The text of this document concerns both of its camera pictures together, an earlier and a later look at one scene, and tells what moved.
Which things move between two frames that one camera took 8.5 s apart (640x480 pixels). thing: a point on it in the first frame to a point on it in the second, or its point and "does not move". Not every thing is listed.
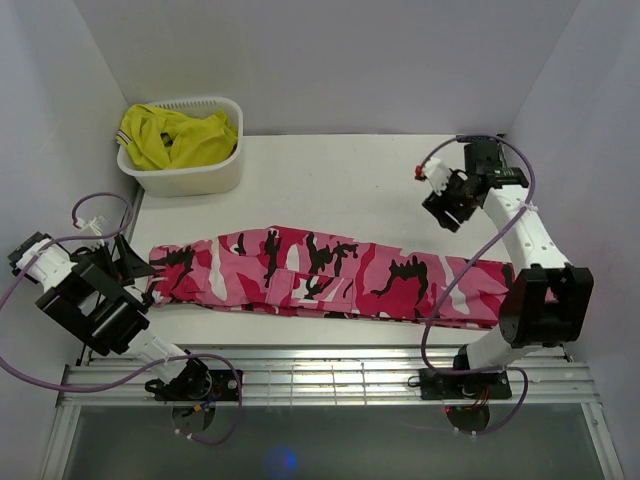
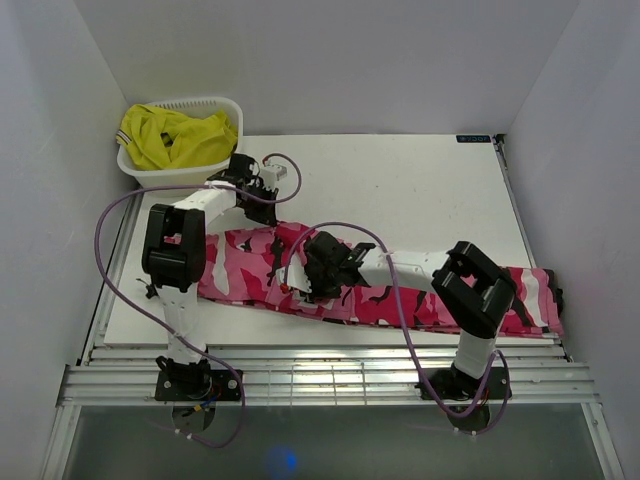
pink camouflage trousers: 294,269 does not move
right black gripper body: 454,202 to 324,285
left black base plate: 202,385 does not move
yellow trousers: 153,139 does not move
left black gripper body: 101,255 to 257,209
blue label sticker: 468,138 does not move
